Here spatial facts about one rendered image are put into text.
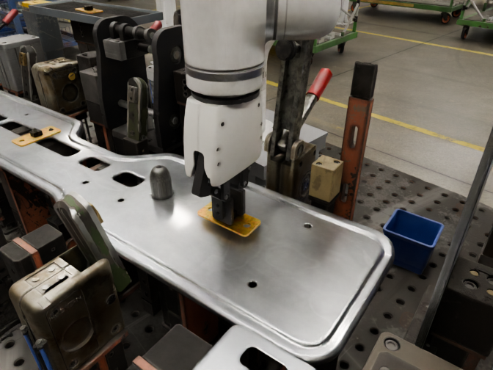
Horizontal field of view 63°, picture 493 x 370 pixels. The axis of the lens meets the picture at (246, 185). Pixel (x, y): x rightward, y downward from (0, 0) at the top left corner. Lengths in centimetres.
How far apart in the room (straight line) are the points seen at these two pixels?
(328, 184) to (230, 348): 26
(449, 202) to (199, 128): 92
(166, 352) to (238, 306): 8
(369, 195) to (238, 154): 78
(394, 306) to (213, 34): 66
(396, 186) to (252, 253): 82
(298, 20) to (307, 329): 30
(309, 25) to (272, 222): 27
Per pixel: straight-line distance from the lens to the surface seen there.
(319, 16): 40
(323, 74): 67
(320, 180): 56
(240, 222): 53
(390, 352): 36
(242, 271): 48
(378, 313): 87
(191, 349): 44
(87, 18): 109
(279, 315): 44
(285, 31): 41
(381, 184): 125
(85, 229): 43
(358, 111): 55
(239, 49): 40
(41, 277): 46
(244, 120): 45
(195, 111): 43
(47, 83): 102
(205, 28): 40
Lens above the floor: 134
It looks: 32 degrees down
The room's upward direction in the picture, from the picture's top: straight up
